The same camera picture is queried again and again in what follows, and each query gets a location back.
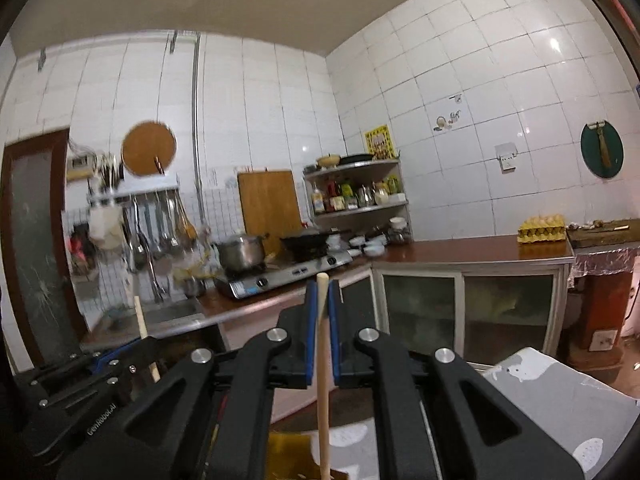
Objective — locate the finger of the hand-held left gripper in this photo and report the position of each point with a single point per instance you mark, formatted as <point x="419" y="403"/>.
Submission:
<point x="142" y="355"/>
<point x="75" y="367"/>

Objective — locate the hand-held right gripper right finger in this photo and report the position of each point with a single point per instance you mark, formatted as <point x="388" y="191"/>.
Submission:
<point x="335" y="340"/>

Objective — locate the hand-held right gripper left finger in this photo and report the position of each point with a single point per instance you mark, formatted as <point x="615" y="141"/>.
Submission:
<point x="311" y="340"/>

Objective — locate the wooden chopstick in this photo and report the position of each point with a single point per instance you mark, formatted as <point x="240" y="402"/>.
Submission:
<point x="322" y="385"/>
<point x="139" y="317"/>

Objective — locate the yellow utensil holder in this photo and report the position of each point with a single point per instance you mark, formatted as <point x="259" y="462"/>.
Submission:
<point x="292" y="455"/>

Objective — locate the steel gas stove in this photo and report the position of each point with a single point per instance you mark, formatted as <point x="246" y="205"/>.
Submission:
<point x="280" y="275"/>

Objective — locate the small steel cup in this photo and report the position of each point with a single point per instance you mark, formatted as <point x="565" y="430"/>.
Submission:
<point x="194" y="287"/>

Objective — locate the black wok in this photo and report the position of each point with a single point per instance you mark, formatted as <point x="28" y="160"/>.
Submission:
<point x="307" y="242"/>

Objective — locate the group of white bowls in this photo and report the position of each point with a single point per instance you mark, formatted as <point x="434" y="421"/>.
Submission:
<point x="367" y="247"/>

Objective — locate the steel pot with lid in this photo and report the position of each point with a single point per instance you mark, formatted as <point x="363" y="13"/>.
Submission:
<point x="240" y="252"/>

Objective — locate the red hanging scrubber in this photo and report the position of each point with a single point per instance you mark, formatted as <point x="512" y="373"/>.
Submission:
<point x="80" y="250"/>

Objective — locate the glass jar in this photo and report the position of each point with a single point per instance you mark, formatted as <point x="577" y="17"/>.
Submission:
<point x="399" y="232"/>

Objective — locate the row of hanging steel ladles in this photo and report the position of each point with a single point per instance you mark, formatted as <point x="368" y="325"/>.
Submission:
<point x="157" y="230"/>

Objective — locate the beige hanging cloth bag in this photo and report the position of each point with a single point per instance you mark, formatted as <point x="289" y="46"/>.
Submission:
<point x="106" y="227"/>

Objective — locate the brown door with frosted glass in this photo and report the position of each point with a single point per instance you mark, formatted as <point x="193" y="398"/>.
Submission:
<point x="35" y="240"/>

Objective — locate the metal corner shelf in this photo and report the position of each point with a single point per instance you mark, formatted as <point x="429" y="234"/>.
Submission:
<point x="360" y="208"/>

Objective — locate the rectangular wooden cutting board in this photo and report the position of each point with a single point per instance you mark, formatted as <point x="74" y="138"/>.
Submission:
<point x="270" y="210"/>

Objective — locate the corner shelf with bottles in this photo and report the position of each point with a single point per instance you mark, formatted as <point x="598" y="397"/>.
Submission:
<point x="350" y="195"/>

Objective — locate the white cabinet with glass doors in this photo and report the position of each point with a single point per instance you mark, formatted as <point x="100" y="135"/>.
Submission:
<point x="465" y="270"/>

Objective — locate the beige bowl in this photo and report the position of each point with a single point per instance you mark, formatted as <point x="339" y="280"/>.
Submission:
<point x="328" y="161"/>

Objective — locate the black pan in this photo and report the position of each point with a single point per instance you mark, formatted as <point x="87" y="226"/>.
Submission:
<point x="357" y="158"/>

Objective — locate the cutlery holder with knives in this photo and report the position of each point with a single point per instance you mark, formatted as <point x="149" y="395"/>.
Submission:
<point x="110" y="172"/>

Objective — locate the round wooden board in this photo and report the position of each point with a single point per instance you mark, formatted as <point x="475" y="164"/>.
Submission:
<point x="147" y="147"/>

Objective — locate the grey patterned tablecloth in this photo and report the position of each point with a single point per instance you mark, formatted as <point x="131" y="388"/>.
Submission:
<point x="550" y="400"/>

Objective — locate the yellow egg carton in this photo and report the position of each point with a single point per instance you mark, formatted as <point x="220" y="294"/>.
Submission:
<point x="542" y="230"/>

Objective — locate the silver foil sheet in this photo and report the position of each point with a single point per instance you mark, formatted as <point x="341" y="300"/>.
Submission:
<point x="600" y="260"/>

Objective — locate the wooden chopping block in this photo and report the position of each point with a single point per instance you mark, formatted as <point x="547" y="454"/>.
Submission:
<point x="605" y="235"/>

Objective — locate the green round board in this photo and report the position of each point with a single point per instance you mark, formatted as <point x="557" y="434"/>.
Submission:
<point x="590" y="155"/>

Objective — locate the metal wall utensil rack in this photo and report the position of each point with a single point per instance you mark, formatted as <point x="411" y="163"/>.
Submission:
<point x="135" y="192"/>

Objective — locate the white wall device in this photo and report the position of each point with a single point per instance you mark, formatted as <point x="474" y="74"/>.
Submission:
<point x="80" y="165"/>

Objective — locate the yellow wall poster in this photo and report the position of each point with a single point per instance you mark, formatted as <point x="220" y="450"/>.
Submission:
<point x="378" y="142"/>

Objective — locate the metal wall pipe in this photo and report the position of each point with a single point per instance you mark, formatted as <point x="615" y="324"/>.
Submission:
<point x="197" y="135"/>

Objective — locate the teapot wall sticker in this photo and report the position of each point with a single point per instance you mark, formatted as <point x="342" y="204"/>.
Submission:
<point x="442" y="122"/>

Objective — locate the white wall socket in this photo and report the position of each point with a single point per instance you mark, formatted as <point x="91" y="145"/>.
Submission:
<point x="506" y="157"/>

